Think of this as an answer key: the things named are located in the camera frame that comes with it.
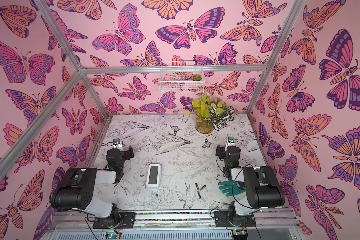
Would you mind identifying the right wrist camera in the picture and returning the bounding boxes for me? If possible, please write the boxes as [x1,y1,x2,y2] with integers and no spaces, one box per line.
[226,137,236,147]

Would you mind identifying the white wire basket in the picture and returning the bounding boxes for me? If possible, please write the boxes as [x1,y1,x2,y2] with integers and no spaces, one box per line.
[157,60,205,94]

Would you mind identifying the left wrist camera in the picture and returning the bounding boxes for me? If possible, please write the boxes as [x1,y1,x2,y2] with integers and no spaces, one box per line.
[112,139,123,151]

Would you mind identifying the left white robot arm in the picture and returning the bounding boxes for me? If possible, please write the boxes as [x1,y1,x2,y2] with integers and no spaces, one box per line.
[50,146,134,229]

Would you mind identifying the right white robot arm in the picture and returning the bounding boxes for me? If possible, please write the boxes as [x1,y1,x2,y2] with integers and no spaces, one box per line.
[211,145,285,228]

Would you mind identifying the white digital alarm clock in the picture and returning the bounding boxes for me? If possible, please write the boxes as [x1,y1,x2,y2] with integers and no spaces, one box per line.
[146,164,162,190]

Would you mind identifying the green rubber glove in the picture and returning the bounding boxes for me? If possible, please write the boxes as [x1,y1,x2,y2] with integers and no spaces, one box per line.
[218,181,246,197]

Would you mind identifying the aluminium frame structure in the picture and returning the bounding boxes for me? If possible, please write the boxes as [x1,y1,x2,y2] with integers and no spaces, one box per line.
[0,0,307,197]

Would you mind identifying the front mounting rail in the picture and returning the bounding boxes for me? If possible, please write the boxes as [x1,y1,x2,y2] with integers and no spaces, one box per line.
[44,209,305,240]

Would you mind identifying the small succulent in basket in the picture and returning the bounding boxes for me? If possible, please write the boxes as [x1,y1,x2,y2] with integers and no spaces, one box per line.
[192,74,202,82]

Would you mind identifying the glass vase with plants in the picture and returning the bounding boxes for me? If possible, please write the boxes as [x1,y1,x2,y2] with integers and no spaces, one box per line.
[183,92,236,134]

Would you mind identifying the black gold AAA battery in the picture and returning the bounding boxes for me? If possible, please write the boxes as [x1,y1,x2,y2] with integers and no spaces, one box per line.
[195,183,202,200]

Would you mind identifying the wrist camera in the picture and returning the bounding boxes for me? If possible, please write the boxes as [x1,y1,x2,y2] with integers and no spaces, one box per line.
[112,139,123,151]
[226,137,236,147]

